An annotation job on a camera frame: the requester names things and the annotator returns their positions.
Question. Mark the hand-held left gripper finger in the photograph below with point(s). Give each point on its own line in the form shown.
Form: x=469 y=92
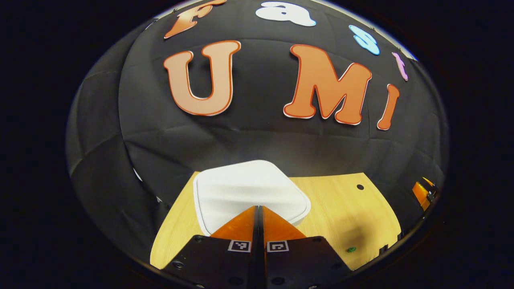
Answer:
x=262 y=257
x=256 y=257

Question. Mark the black backdrop cloth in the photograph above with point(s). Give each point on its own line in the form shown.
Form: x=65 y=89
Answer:
x=257 y=136

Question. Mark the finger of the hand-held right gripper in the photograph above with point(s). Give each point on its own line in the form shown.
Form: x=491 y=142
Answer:
x=421 y=194

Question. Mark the white desktop garbage bin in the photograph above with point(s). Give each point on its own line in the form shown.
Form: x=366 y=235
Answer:
x=241 y=184

